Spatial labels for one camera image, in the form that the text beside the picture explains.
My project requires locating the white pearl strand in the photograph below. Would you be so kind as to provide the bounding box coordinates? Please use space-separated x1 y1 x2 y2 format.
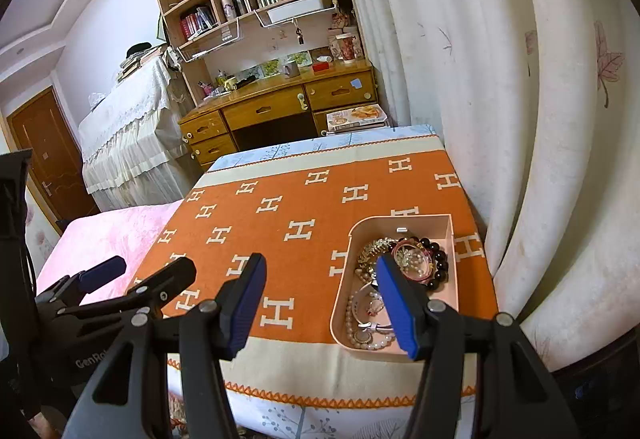
344 286 401 353

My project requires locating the white wire rack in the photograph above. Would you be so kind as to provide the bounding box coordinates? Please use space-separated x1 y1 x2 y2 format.
176 18 242 63

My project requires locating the red string bracelet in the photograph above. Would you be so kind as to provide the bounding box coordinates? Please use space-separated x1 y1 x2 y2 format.
390 239 437 283

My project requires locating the stack of books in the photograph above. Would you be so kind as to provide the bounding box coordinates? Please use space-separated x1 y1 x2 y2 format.
117 44 167 83

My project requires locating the row of red books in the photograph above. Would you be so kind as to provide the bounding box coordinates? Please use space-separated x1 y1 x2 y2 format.
178 6 219 42

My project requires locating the pink jewelry box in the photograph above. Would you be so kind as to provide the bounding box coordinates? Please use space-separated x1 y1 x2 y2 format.
330 213 460 363

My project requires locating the wooden desk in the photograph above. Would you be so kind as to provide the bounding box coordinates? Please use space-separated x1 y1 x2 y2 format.
178 61 379 170

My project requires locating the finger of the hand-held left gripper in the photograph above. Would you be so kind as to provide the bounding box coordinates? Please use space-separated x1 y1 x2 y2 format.
34 255 127 316
124 257 197 318

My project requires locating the white plastic basket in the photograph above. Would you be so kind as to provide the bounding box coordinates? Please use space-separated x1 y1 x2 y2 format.
266 0 326 24

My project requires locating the brown wooden door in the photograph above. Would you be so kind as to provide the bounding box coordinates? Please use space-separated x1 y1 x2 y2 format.
5 86 99 231

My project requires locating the white lace-covered furniture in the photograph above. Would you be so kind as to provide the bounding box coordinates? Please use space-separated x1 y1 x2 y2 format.
77 53 202 213

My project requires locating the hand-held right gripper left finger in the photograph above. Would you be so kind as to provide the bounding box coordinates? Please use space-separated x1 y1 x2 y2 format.
62 253 268 439

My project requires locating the orange patterned blanket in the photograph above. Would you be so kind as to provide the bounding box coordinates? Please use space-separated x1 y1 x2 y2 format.
126 146 499 408

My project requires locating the crystal pearl brooch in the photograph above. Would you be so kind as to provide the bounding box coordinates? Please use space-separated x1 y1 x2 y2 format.
356 238 422 281

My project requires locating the floral canister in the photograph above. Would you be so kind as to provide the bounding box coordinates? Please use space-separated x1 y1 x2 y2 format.
328 32 359 65

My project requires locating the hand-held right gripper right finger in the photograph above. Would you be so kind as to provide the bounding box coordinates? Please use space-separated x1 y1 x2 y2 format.
375 252 581 439

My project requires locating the pink blanket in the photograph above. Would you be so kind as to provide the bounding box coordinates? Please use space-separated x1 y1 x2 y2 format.
35 199 185 302

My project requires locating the food picture magazine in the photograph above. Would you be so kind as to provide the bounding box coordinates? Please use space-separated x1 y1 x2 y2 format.
325 103 391 135

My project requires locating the black bead bracelet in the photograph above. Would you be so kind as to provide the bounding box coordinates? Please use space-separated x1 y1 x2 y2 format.
392 236 450 293

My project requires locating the white curtain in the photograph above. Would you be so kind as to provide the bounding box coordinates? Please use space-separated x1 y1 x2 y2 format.
330 0 640 373

